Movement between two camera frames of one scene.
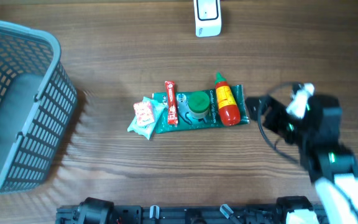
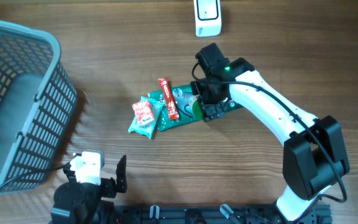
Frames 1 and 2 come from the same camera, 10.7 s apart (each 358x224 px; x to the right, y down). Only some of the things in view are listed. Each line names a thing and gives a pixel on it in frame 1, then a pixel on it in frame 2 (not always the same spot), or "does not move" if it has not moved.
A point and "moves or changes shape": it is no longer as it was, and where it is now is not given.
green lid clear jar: [199, 103] does not move
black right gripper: [277, 111] to [210, 110]
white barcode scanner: [207, 18] does not move
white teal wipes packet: [146, 130] does not move
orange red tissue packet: [143, 113] does not move
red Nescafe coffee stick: [171, 102] moves or changes shape
